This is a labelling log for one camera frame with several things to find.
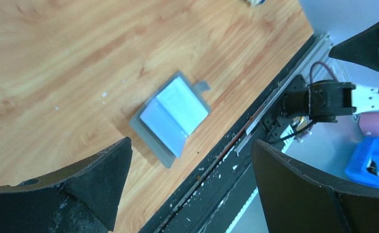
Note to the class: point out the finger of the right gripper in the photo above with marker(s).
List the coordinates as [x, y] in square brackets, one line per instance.
[361, 49]

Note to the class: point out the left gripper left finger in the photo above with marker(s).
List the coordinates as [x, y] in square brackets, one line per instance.
[80, 198]

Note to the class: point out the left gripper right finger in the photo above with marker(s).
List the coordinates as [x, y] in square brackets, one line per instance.
[298, 198]

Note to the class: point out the grey card holder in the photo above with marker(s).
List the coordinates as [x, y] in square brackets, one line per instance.
[170, 115]

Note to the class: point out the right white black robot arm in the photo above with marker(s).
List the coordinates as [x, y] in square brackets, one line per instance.
[324, 100]

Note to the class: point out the blue plastic bin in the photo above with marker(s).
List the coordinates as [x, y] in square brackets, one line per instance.
[363, 166]

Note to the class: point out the colourful toy brick figure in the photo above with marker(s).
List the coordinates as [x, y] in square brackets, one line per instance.
[255, 2]

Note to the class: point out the aluminium rail frame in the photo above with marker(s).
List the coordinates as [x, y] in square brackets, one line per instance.
[251, 218]

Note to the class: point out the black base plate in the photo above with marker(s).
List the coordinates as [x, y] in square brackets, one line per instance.
[208, 200]

